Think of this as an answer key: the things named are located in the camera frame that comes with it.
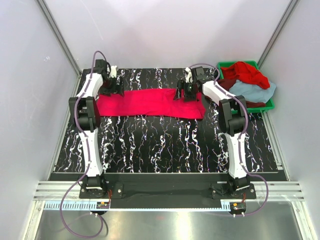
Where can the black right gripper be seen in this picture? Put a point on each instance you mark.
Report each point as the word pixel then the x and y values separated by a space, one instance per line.
pixel 185 90

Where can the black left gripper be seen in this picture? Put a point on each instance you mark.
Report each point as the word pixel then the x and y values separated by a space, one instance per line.
pixel 114 88

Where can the pink t shirt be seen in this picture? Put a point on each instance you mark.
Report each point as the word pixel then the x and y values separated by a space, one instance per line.
pixel 150 102

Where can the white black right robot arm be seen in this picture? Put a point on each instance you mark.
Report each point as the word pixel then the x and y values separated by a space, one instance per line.
pixel 232 121

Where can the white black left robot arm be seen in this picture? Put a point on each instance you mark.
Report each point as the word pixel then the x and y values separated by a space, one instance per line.
pixel 102 80

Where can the maroon t shirt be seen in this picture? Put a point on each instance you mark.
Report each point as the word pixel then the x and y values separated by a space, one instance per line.
pixel 228 83

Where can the red t shirt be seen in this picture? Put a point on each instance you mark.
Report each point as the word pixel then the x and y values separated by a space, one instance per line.
pixel 245 73

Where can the light blue t shirt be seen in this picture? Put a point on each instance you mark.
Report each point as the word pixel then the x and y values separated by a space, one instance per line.
pixel 253 93

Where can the green plastic bin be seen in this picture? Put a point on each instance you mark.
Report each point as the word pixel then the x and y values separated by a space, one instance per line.
pixel 269 105

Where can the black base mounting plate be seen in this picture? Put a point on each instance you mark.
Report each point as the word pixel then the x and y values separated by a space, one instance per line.
pixel 164 177

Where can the left orange connector board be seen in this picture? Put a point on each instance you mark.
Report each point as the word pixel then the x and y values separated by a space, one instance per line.
pixel 103 205

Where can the orange connector board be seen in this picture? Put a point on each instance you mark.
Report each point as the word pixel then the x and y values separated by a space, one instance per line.
pixel 103 205
pixel 239 206

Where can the right orange connector board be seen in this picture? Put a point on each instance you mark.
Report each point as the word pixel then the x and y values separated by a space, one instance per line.
pixel 239 206

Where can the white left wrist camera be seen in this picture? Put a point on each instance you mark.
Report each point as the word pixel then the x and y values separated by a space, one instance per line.
pixel 113 71

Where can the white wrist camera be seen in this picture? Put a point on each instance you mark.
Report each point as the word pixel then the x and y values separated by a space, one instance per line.
pixel 113 71
pixel 189 77

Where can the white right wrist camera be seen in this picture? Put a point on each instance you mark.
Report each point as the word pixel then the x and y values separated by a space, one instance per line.
pixel 189 77

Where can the left aluminium corner post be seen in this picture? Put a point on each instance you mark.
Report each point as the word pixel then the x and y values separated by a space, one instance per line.
pixel 58 35

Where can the aluminium corner post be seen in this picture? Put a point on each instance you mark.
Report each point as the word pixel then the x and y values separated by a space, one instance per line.
pixel 277 31
pixel 58 35

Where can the aluminium front frame rail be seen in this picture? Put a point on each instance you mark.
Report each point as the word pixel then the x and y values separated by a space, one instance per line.
pixel 277 190

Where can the right aluminium corner post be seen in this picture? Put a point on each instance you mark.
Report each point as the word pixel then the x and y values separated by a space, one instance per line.
pixel 277 31

